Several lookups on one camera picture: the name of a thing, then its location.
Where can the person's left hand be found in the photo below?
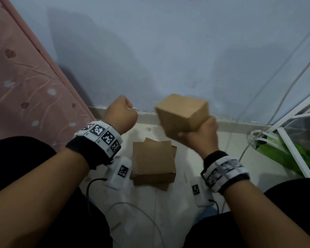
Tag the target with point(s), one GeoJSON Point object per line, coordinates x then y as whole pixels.
{"type": "Point", "coordinates": [121, 113]}

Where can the person's right hand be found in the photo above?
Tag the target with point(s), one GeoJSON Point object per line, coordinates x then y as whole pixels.
{"type": "Point", "coordinates": [204, 139]}

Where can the taped brown cardboard box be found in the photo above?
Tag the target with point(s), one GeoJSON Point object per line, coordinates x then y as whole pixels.
{"type": "Point", "coordinates": [165, 187]}

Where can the person's left forearm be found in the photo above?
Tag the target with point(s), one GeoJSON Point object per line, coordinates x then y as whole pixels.
{"type": "Point", "coordinates": [33, 198]}

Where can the person's right forearm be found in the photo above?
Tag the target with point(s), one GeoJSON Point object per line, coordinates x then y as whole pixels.
{"type": "Point", "coordinates": [266, 222]}

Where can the person's right blue shoe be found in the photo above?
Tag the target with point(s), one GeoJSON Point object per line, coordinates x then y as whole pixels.
{"type": "Point", "coordinates": [209, 213]}

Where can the left wrist marker band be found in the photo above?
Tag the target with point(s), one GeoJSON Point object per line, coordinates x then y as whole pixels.
{"type": "Point", "coordinates": [100, 134]}

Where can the wrist marker band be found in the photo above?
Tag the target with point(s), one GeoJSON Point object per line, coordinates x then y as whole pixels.
{"type": "Point", "coordinates": [224, 170]}
{"type": "Point", "coordinates": [100, 134]}

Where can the right wrist marker band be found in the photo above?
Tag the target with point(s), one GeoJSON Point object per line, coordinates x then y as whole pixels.
{"type": "Point", "coordinates": [224, 170]}

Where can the green plastic bag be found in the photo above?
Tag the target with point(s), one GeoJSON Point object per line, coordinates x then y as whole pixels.
{"type": "Point", "coordinates": [276, 154]}

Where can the white metal rack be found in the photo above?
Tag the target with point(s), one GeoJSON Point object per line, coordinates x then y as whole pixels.
{"type": "Point", "coordinates": [294, 152]}

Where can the pink floral bedsheet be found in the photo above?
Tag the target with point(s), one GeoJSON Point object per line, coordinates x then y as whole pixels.
{"type": "Point", "coordinates": [23, 87]}

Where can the small tan floor scrap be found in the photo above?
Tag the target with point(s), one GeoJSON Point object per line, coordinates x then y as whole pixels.
{"type": "Point", "coordinates": [116, 225]}

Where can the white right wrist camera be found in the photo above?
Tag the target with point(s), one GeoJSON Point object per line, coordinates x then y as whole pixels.
{"type": "Point", "coordinates": [202, 200]}

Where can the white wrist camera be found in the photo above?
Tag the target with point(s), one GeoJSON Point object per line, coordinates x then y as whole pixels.
{"type": "Point", "coordinates": [202, 200]}
{"type": "Point", "coordinates": [113, 180]}

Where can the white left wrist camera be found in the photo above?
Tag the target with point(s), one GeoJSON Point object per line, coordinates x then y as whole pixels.
{"type": "Point", "coordinates": [113, 180]}

